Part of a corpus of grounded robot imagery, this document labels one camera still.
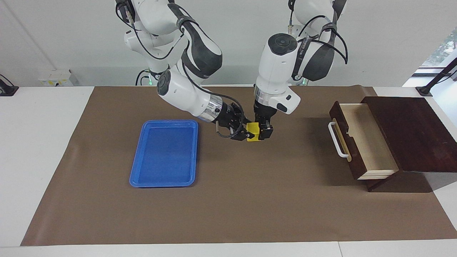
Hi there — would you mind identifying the black right base cable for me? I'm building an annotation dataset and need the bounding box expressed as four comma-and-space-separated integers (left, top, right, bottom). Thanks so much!
135, 69, 150, 86

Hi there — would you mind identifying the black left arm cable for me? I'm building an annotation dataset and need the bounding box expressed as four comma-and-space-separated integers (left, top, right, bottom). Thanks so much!
287, 0, 348, 65

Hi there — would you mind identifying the black clamp stand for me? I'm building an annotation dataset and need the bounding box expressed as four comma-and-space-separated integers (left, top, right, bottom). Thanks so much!
416, 57, 457, 97

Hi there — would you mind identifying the brown table mat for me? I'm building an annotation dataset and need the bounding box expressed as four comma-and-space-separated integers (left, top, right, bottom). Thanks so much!
20, 85, 457, 247

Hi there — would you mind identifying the dark wooden cabinet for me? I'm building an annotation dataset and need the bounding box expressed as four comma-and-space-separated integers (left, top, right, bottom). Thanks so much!
361, 96, 457, 193

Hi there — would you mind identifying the wooden drawer with white handle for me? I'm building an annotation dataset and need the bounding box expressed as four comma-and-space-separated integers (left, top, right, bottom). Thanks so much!
328, 101, 400, 180

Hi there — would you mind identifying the white socket box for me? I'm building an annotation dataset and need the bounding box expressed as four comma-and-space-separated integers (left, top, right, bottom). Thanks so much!
38, 70, 80, 87

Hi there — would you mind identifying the black desk mount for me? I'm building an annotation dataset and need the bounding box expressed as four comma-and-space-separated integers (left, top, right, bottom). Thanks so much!
0, 74, 19, 97

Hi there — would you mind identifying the blue plastic tray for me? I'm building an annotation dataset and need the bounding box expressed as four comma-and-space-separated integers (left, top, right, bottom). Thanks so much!
129, 120, 199, 188

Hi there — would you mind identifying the window with green foliage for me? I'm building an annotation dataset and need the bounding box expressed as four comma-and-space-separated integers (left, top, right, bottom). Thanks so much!
421, 27, 457, 68

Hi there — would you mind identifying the yellow cube block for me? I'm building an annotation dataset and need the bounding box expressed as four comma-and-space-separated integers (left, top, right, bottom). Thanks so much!
246, 122, 260, 142

